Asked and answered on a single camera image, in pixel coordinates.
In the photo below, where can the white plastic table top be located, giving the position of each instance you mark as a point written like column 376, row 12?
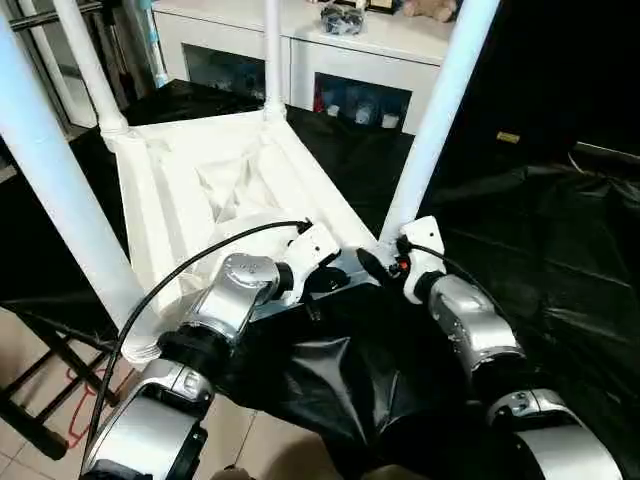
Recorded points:
column 175, row 165

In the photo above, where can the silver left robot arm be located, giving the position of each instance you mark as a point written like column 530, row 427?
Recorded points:
column 235, row 285

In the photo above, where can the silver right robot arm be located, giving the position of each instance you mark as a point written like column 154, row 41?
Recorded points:
column 470, row 310

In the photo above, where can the small white cup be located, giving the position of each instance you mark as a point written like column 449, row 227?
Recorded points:
column 389, row 119
column 362, row 115
column 334, row 108

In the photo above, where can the black mat cover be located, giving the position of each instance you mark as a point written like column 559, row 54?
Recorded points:
column 550, row 240

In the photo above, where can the small tan block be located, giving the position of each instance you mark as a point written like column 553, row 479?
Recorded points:
column 508, row 137

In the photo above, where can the red item in cabinet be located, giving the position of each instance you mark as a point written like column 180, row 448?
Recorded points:
column 318, row 97

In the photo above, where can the white cabinet with glass doors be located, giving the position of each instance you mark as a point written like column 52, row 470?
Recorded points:
column 350, row 55

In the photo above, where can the long black pole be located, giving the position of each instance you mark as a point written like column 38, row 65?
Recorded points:
column 607, row 151

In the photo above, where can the grey item on cabinet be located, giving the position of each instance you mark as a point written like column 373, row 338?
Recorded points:
column 342, row 20

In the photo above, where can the tan plush toy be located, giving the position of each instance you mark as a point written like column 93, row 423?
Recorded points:
column 430, row 7

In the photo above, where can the grey metal rack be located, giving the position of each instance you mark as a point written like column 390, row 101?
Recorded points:
column 125, row 55

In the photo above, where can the black metal stand leg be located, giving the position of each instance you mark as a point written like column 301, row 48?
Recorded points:
column 35, row 400

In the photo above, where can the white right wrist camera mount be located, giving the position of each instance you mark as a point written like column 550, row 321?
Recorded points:
column 425, row 240

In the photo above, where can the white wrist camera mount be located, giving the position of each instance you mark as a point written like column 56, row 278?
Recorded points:
column 425, row 240
column 315, row 245

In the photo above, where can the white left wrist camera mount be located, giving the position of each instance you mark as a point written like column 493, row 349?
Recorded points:
column 315, row 245

